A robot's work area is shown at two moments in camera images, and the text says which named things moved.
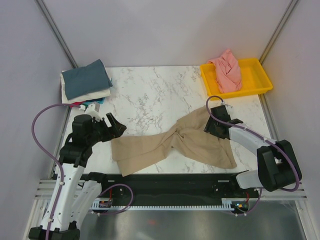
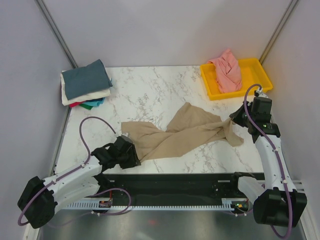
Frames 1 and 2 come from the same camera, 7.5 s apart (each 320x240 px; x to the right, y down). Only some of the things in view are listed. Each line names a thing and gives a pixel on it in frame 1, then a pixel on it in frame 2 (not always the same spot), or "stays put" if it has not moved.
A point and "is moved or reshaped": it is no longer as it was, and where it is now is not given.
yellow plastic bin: [254, 78] stays put
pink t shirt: [227, 72] stays put
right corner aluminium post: [277, 30] stays put
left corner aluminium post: [56, 31] stays put
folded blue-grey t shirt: [82, 81] stays put
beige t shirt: [188, 134] is moved or reshaped
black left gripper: [115, 131] to [133, 161]
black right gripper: [209, 127] to [235, 116]
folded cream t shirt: [101, 94] stays put
